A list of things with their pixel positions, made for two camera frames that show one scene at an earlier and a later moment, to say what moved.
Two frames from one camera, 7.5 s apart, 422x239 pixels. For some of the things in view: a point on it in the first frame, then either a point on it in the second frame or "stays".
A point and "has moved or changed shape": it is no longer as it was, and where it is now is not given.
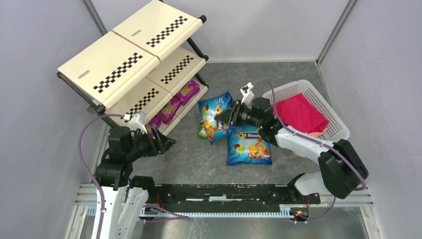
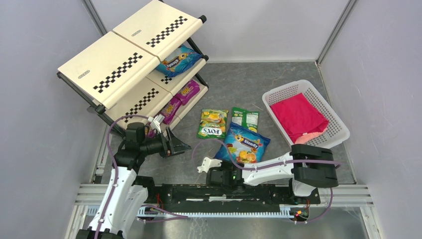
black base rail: x=230 y=196 stays
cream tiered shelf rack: x=150 y=65 stays
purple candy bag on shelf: x=191 y=89 stays
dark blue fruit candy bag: x=246 y=145 has moved or changed shape
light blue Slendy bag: x=209 y=107 → x=184 y=58
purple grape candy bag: x=166 y=114 stays
